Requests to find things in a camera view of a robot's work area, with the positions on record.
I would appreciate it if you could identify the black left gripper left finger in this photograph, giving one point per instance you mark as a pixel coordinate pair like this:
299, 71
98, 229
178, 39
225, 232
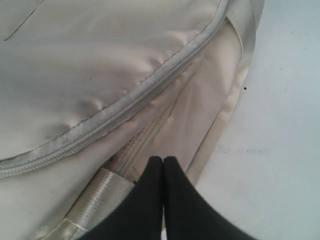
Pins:
139, 216

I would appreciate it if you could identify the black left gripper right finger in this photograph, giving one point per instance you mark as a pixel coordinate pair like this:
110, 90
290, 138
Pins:
187, 215

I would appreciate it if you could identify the cream fabric duffel bag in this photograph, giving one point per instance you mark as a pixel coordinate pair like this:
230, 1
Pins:
90, 89

